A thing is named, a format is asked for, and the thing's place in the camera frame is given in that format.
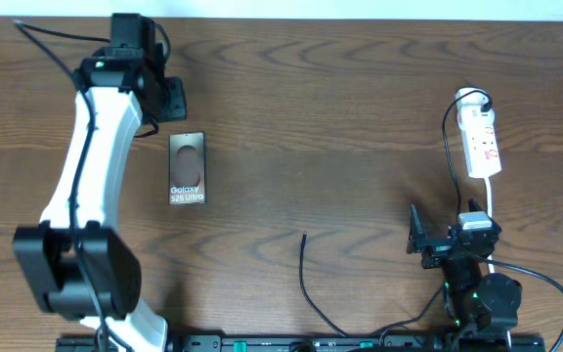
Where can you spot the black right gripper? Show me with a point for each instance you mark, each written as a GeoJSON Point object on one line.
{"type": "Point", "coordinates": [436, 249]}

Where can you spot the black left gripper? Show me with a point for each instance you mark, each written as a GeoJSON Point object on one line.
{"type": "Point", "coordinates": [179, 108]}

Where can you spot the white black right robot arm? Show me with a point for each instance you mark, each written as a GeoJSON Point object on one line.
{"type": "Point", "coordinates": [486, 306]}

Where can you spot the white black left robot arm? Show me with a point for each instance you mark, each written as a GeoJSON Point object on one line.
{"type": "Point", "coordinates": [74, 261]}

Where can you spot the white charger plug adapter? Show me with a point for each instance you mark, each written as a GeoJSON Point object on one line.
{"type": "Point", "coordinates": [472, 100]}

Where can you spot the white power strip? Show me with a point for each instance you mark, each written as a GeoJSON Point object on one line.
{"type": "Point", "coordinates": [479, 141]}

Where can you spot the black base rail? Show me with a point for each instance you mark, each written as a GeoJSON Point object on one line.
{"type": "Point", "coordinates": [397, 342]}

